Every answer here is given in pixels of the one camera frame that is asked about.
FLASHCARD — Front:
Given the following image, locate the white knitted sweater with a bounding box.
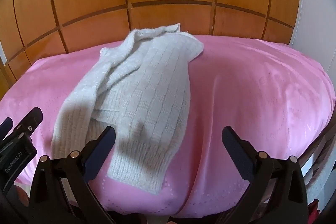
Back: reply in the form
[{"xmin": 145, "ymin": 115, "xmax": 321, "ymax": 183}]
[{"xmin": 51, "ymin": 24, "xmax": 204, "ymax": 194}]

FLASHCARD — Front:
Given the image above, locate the pink bed blanket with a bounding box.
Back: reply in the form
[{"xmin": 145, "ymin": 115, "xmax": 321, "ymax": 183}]
[{"xmin": 0, "ymin": 34, "xmax": 336, "ymax": 218}]

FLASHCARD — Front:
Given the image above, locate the white bed frame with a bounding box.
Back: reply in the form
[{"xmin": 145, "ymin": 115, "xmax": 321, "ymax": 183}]
[{"xmin": 300, "ymin": 119, "xmax": 335, "ymax": 207}]

